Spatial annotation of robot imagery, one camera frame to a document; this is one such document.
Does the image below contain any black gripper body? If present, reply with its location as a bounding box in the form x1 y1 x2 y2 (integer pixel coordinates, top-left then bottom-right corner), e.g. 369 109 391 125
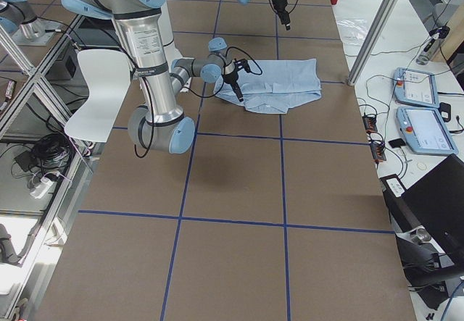
223 71 239 89
272 0 288 16

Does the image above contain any light blue button-up shirt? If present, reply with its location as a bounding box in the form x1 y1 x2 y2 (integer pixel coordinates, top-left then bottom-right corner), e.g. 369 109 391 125
214 59 322 114

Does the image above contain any clear plastic bag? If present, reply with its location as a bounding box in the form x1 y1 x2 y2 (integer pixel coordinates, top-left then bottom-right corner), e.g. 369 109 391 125
336 18 370 46

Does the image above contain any white plastic chair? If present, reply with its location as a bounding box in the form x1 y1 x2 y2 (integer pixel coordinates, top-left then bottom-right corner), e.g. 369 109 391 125
65 49 131 143

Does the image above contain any orange black circuit board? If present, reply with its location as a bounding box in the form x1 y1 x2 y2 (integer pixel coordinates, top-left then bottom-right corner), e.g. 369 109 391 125
362 114 378 133

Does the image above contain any clear water bottle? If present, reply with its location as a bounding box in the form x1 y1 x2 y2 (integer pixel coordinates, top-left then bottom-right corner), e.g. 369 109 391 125
416 36 438 65

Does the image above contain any upper blue teach pendant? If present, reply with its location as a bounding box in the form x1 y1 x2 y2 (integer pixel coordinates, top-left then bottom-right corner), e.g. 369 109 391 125
393 67 439 108

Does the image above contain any blue teach pendant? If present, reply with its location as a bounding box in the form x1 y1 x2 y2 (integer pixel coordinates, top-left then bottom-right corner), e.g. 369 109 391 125
396 107 459 156
393 67 439 108

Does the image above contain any lower blue teach pendant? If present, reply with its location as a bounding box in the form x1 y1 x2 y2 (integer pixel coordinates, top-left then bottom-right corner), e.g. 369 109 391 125
396 107 459 156

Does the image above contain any white power strip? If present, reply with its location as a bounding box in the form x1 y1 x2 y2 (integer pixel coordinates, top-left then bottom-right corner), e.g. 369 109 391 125
30 175 57 199

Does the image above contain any black laptop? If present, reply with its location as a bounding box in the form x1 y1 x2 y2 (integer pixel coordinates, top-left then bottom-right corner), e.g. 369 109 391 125
380 154 463 263

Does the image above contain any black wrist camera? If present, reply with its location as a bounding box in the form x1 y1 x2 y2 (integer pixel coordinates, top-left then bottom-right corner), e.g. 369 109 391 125
234 59 263 75

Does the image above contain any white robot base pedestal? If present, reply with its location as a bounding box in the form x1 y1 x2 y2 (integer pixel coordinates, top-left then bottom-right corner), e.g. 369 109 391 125
158 0 191 92

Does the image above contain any grey aluminium frame post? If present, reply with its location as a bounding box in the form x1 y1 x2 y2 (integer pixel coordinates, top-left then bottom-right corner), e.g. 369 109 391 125
347 0 398 86

